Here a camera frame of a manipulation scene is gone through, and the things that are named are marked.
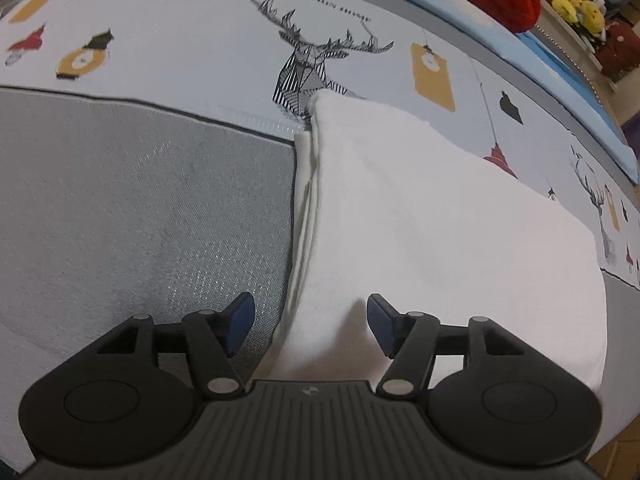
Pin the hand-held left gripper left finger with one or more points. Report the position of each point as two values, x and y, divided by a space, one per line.
240 325

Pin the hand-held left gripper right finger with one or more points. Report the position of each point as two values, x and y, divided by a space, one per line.
380 321

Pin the white garment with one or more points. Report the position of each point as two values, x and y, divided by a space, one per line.
425 210

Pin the light blue cloud-print quilt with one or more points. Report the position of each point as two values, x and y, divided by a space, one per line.
550 60

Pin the dark red box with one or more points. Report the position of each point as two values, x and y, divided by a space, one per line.
620 50

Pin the yellow plush toy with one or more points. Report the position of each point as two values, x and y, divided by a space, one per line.
592 16
562 6

